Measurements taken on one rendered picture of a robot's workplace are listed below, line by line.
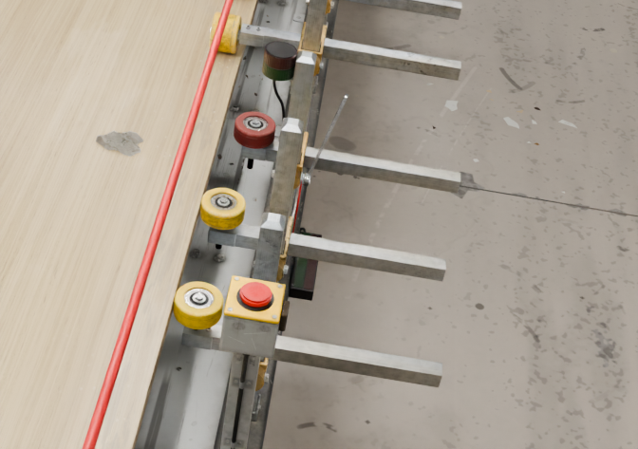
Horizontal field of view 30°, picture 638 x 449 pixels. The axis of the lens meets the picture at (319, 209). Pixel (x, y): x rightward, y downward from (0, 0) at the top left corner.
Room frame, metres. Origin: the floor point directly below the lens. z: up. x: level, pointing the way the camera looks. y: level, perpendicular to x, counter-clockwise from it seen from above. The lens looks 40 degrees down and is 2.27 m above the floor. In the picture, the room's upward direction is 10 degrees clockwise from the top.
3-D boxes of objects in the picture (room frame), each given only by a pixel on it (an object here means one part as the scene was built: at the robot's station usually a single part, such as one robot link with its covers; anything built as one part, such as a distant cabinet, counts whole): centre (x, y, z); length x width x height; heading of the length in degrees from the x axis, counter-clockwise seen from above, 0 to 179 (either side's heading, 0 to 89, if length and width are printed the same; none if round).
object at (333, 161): (1.88, -0.05, 0.84); 0.43 x 0.03 x 0.04; 91
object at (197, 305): (1.37, 0.17, 0.85); 0.08 x 0.08 x 0.11
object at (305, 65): (1.84, 0.07, 0.87); 0.04 x 0.04 x 0.48; 1
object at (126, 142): (1.75, 0.39, 0.91); 0.09 x 0.07 x 0.02; 84
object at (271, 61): (1.84, 0.12, 1.10); 0.06 x 0.06 x 0.02
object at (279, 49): (1.84, 0.12, 1.00); 0.06 x 0.06 x 0.22; 1
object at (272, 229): (1.34, 0.06, 0.90); 0.04 x 0.04 x 0.48; 1
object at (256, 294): (1.08, 0.06, 1.22); 0.04 x 0.04 x 0.02
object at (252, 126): (1.88, 0.15, 0.85); 0.08 x 0.08 x 0.11
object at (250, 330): (1.08, 0.06, 1.18); 0.07 x 0.07 x 0.08; 1
